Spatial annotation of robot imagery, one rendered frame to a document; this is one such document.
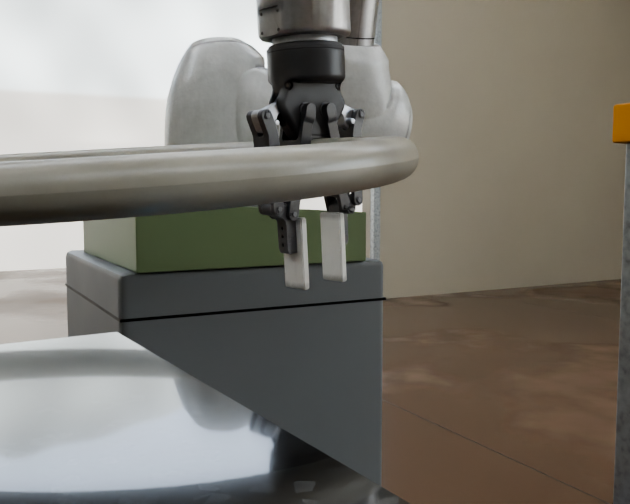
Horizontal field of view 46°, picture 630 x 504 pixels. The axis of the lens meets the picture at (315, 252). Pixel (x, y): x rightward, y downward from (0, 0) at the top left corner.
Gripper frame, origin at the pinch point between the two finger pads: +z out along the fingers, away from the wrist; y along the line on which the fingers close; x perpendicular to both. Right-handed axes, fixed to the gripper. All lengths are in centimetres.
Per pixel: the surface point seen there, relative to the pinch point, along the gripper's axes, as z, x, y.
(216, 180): -9.1, 25.4, 28.1
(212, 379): 20.2, -27.6, -4.5
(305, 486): -1, 41, 36
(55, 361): -1.0, 21.4, 35.3
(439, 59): -75, -348, -446
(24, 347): -0.9, 17.3, 35.2
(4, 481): -2, 35, 42
